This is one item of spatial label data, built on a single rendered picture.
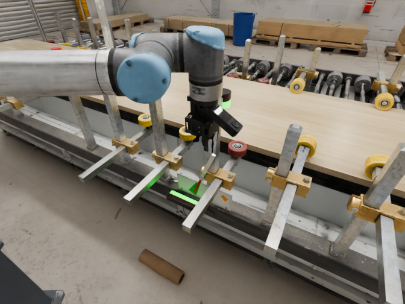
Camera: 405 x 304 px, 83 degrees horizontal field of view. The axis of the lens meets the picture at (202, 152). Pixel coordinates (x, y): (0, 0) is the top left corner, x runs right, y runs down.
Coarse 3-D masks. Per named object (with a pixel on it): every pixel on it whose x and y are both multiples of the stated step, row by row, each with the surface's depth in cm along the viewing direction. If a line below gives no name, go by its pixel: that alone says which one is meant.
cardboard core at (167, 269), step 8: (144, 256) 143; (152, 256) 143; (152, 264) 140; (160, 264) 139; (168, 264) 140; (160, 272) 138; (168, 272) 136; (176, 272) 135; (184, 272) 138; (176, 280) 133
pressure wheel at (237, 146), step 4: (228, 144) 97; (232, 144) 97; (236, 144) 96; (240, 144) 97; (244, 144) 97; (228, 148) 96; (232, 148) 95; (236, 148) 95; (240, 148) 95; (244, 148) 95; (228, 152) 97; (232, 152) 94; (236, 152) 94; (240, 152) 93; (244, 152) 94; (236, 156) 95; (240, 156) 95; (236, 164) 102
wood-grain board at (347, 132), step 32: (96, 96) 136; (256, 96) 136; (288, 96) 136; (320, 96) 136; (256, 128) 108; (320, 128) 108; (352, 128) 108; (384, 128) 108; (320, 160) 89; (352, 160) 89
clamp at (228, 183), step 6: (210, 174) 88; (216, 174) 88; (222, 174) 88; (234, 174) 88; (210, 180) 90; (222, 180) 86; (228, 180) 85; (234, 180) 89; (222, 186) 88; (228, 186) 87
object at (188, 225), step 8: (232, 160) 96; (224, 168) 92; (232, 168) 94; (216, 184) 85; (208, 192) 82; (216, 192) 84; (200, 200) 79; (208, 200) 79; (200, 208) 76; (192, 216) 74; (200, 216) 76; (184, 224) 71; (192, 224) 71
